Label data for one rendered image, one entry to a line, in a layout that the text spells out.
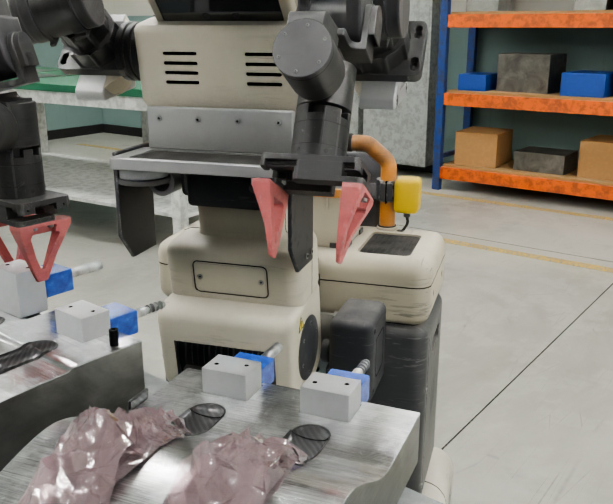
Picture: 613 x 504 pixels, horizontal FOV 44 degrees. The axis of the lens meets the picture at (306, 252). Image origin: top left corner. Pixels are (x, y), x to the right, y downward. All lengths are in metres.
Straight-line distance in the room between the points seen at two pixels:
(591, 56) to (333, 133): 5.28
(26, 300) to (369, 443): 0.44
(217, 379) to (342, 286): 0.64
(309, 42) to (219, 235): 0.52
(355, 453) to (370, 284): 0.71
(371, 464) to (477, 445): 1.74
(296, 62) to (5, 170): 0.36
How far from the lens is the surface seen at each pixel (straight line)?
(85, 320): 0.83
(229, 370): 0.77
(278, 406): 0.75
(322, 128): 0.75
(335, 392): 0.72
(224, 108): 1.07
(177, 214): 3.97
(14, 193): 0.90
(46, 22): 1.10
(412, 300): 1.36
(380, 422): 0.73
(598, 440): 2.53
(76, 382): 0.79
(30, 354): 0.84
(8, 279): 0.92
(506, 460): 2.34
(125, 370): 0.83
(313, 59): 0.70
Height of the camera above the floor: 1.21
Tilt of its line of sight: 17 degrees down
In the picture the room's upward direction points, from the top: straight up
